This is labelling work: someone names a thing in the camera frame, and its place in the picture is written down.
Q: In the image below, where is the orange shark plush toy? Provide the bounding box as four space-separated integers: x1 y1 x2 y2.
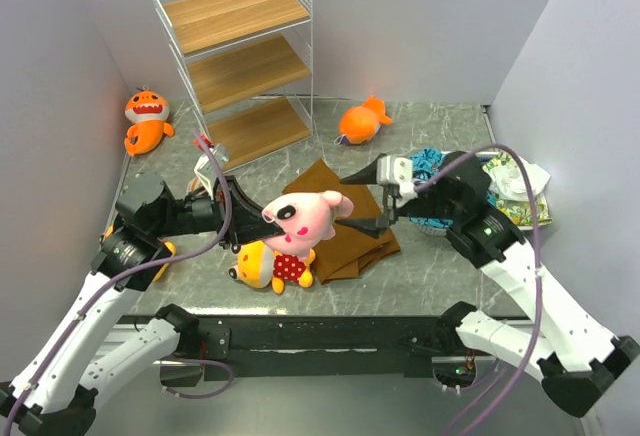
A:
124 86 175 157

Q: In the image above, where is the floral yellow green cloth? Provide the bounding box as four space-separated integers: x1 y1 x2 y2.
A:
483 151 552 229

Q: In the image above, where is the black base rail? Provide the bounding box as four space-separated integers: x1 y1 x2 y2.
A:
114 313 531 382

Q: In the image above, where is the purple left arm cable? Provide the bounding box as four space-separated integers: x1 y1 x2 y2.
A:
4 131 236 422

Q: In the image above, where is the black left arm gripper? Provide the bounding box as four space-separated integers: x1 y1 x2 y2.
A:
151 174 286 248

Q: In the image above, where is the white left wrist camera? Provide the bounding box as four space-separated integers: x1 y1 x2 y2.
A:
194 133 230 193

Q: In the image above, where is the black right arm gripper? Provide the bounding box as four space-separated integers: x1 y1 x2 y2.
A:
336 152 461 239

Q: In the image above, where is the white wire wooden shelf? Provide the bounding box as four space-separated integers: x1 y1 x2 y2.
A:
153 0 314 168

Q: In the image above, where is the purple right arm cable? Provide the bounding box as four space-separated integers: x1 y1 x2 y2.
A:
412 143 546 436

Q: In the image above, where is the blue patterned cloth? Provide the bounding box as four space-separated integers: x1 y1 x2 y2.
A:
397 148 512 236

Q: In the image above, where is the white crumpled cloth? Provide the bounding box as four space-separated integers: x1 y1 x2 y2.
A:
486 161 551 202

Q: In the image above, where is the pink striped plush pig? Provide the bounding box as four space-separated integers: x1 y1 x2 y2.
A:
262 190 354 259

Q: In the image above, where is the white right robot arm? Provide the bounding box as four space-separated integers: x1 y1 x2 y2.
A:
341 151 639 418

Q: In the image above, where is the brown folded cloth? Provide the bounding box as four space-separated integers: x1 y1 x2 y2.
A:
281 157 402 286

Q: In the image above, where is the white laundry tray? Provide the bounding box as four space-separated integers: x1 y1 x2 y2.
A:
414 148 551 237

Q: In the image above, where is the orange goldfish plush toy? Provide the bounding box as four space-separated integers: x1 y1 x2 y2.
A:
335 95 393 145

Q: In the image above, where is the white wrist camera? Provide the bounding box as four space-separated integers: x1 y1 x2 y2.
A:
194 133 230 193
376 155 415 194

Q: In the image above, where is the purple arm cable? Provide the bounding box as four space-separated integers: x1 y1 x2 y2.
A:
412 143 546 436
4 131 236 422

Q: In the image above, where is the yellow frog plush polka dress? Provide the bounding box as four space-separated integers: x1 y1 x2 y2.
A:
228 241 316 294

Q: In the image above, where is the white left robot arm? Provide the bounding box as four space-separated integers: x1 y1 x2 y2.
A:
1 173 354 435

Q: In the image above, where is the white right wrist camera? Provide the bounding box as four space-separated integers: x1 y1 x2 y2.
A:
376 155 415 194

